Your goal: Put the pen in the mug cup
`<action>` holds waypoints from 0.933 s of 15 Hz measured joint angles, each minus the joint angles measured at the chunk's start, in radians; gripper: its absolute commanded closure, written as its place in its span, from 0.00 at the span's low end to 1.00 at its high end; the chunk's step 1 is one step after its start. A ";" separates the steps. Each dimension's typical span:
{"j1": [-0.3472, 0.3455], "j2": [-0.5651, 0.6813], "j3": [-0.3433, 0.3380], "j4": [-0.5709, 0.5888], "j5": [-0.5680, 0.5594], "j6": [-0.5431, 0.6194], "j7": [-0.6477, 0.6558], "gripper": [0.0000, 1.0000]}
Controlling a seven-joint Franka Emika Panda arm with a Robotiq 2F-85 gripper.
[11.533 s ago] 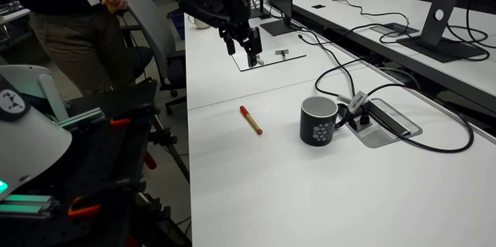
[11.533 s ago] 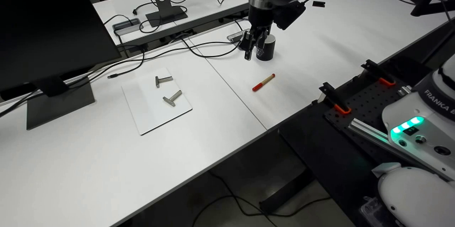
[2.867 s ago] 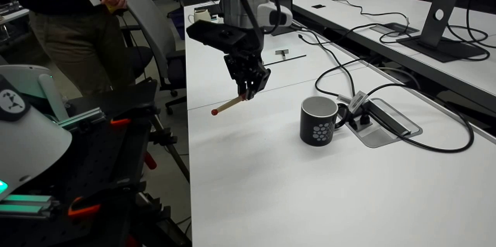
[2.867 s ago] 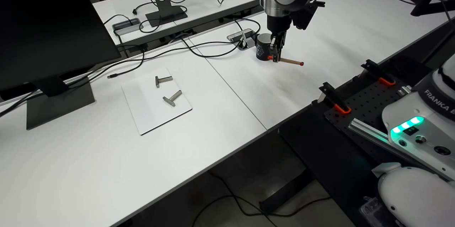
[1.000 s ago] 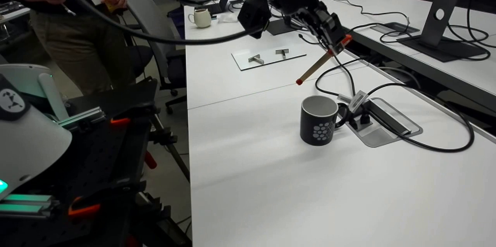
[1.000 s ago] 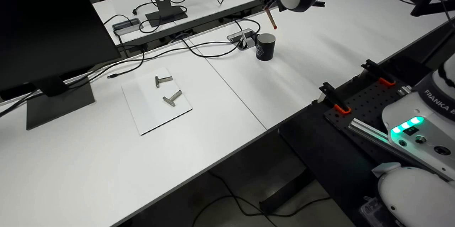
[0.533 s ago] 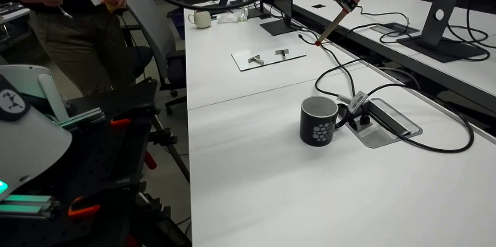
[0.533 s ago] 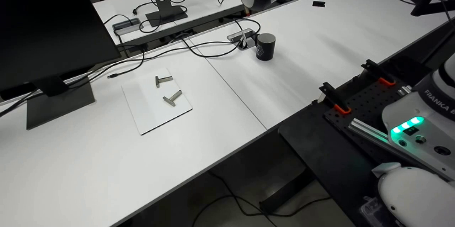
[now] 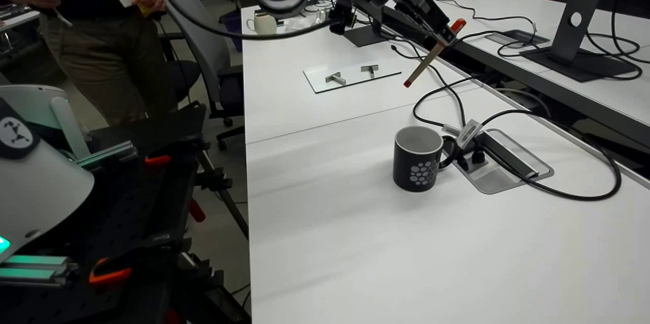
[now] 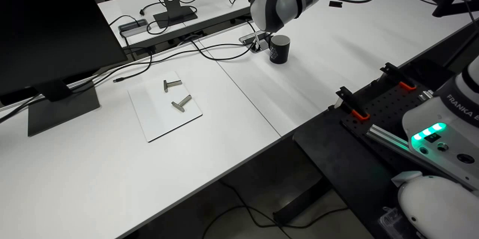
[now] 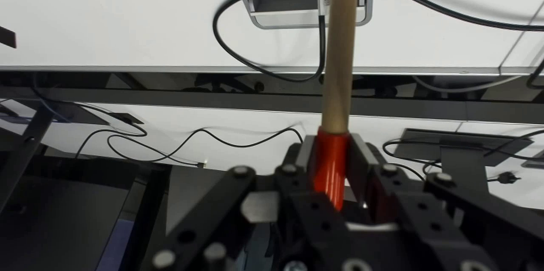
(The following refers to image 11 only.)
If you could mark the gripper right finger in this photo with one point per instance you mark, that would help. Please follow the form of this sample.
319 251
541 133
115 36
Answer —
450 220

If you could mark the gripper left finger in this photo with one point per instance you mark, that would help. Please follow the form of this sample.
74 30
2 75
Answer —
204 220

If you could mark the red and tan pen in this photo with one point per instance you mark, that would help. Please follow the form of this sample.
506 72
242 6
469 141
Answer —
340 50

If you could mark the dark monitor stand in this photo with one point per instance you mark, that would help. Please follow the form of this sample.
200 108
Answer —
463 152

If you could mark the white desk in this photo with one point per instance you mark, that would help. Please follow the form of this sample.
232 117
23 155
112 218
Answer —
255 126
106 16

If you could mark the black monitor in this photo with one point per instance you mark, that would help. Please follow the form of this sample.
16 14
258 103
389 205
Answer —
63 211

